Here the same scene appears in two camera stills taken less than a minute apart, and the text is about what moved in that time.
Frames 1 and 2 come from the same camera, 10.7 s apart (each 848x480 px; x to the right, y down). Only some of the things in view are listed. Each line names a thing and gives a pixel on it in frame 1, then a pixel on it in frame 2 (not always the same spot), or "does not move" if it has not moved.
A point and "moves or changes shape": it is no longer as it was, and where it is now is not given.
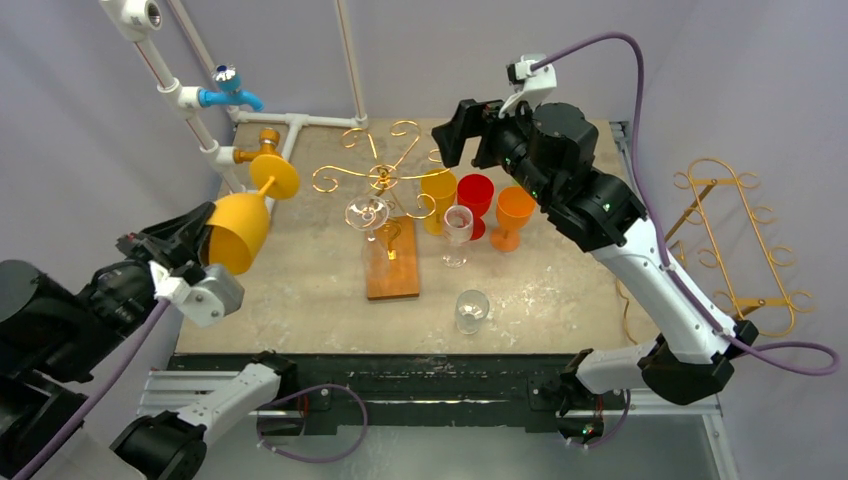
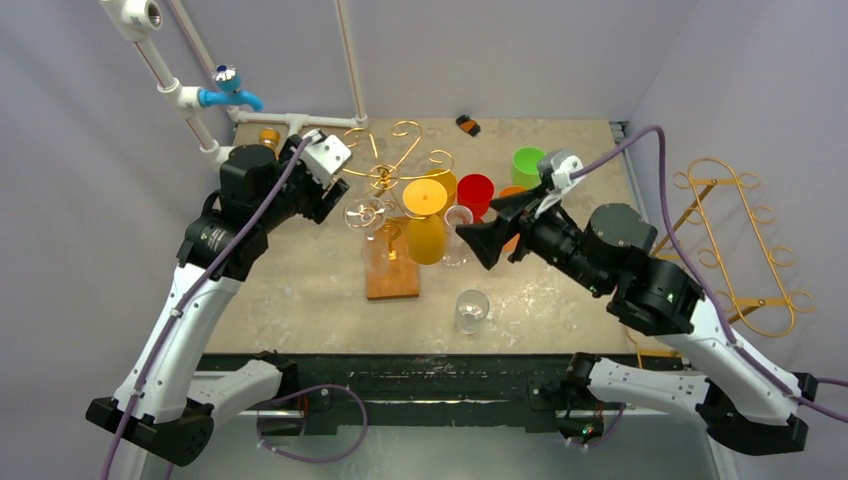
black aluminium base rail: x=331 y=395 does not move
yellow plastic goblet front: x=238 y=226 moves or changes shape
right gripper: x=488 y=125 to x=524 y=225
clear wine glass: x=368 y=212 does not move
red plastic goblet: x=475 y=191 does not move
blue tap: x=227 y=90 does not move
